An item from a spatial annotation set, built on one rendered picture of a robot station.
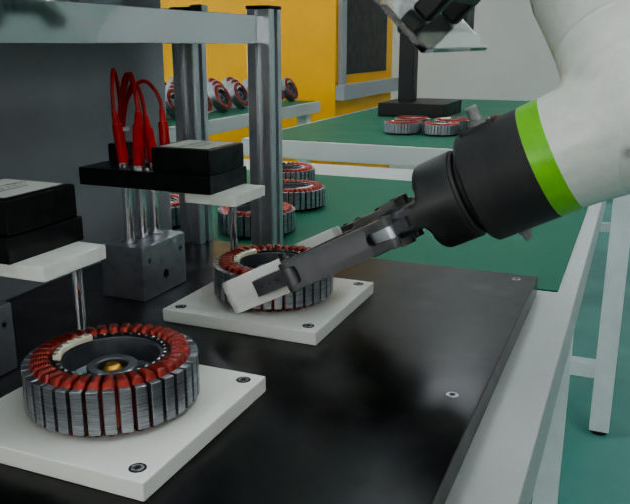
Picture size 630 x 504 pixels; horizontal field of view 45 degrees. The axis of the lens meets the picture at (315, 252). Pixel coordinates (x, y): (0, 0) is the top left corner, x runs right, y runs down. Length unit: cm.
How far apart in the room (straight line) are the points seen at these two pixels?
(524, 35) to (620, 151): 519
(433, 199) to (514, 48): 517
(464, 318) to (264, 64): 37
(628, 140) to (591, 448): 164
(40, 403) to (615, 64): 44
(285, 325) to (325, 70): 355
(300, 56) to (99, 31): 359
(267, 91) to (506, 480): 53
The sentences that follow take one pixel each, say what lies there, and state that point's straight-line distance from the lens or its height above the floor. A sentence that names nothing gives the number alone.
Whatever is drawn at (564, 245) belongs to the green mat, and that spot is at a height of 75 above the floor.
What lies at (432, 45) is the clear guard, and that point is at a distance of 60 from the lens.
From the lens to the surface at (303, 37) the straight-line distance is 420.
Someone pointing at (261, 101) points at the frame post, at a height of 95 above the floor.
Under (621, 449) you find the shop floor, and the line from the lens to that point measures 218.
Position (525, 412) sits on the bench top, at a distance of 60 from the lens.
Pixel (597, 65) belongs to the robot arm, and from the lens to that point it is 59.
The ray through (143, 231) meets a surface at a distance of 78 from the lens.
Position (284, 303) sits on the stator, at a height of 79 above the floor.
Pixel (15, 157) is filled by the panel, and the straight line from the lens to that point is 80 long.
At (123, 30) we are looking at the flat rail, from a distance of 67.
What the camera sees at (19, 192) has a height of 92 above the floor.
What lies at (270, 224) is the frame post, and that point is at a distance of 91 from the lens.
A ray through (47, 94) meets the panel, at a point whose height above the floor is 96.
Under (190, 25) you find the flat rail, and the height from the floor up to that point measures 103.
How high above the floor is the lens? 101
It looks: 15 degrees down
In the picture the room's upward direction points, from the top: straight up
